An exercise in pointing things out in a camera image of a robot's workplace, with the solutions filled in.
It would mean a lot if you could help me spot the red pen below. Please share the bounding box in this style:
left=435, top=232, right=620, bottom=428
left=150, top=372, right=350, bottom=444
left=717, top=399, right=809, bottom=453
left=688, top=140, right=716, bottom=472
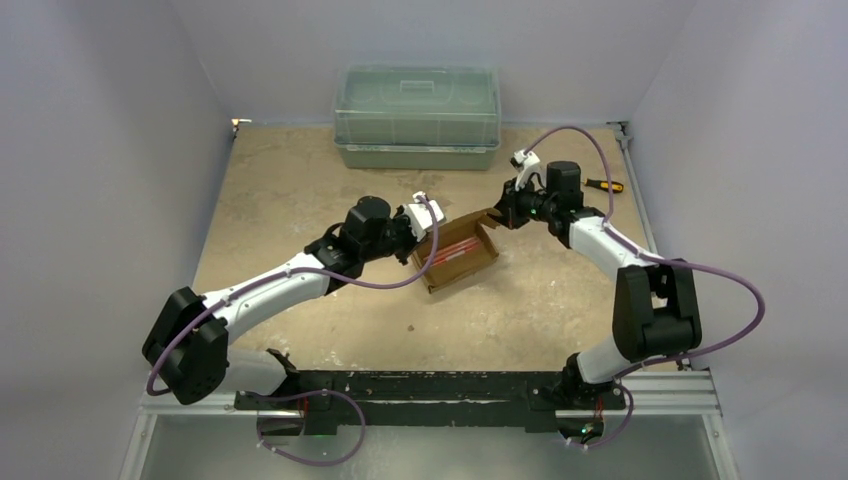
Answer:
left=433, top=244, right=480, bottom=266
left=433, top=241, right=484, bottom=265
left=433, top=237, right=484, bottom=261

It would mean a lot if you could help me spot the brown cardboard box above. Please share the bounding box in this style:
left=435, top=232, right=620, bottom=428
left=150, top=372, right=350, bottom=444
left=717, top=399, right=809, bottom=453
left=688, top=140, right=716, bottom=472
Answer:
left=421, top=208, right=500, bottom=294

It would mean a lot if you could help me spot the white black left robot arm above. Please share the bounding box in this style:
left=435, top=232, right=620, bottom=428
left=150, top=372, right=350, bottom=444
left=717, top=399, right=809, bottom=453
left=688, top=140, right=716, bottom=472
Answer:
left=142, top=192, right=445, bottom=405

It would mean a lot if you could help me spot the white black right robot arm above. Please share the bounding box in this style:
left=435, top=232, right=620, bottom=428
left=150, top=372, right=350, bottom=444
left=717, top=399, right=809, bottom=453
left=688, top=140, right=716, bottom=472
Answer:
left=490, top=153, right=702, bottom=407

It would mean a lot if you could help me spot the green clear-lid plastic toolbox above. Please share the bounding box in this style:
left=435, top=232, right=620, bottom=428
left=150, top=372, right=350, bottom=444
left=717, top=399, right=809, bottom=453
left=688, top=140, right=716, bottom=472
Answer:
left=333, top=64, right=501, bottom=171

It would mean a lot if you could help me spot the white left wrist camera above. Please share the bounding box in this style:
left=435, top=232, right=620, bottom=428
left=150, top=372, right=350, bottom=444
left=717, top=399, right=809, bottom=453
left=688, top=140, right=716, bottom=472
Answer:
left=402, top=191, right=446, bottom=241

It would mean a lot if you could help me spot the black yellow handled screwdriver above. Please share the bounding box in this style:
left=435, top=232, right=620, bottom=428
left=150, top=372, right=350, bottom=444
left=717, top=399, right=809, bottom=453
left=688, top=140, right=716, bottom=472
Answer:
left=584, top=178, right=625, bottom=194

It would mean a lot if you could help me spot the grey corner cable conduit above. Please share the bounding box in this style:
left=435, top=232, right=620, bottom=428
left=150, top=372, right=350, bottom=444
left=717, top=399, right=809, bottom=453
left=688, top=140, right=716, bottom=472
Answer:
left=608, top=121, right=694, bottom=371

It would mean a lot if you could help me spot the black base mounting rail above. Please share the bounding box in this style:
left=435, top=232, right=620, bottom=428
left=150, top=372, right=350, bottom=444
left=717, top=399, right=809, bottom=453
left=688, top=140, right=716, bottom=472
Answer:
left=236, top=370, right=626, bottom=435

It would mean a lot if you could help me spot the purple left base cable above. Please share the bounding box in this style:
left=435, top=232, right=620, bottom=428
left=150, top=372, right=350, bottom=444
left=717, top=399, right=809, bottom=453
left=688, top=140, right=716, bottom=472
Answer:
left=255, top=388, right=368, bottom=468

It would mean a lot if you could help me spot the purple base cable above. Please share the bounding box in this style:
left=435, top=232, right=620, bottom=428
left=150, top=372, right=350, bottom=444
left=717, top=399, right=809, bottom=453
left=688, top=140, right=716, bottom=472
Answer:
left=255, top=388, right=368, bottom=468
left=564, top=387, right=635, bottom=452

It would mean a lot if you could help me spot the aluminium frame extrusion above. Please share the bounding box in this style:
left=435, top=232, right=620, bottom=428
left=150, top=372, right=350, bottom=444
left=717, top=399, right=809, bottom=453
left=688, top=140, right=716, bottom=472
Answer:
left=138, top=371, right=722, bottom=418

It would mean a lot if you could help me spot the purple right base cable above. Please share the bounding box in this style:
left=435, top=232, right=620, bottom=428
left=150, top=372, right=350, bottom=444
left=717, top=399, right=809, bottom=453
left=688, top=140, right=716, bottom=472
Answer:
left=564, top=387, right=635, bottom=452

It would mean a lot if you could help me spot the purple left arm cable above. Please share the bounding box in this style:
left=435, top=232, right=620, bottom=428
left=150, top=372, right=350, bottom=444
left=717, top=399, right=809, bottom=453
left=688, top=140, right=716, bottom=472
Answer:
left=145, top=195, right=441, bottom=397

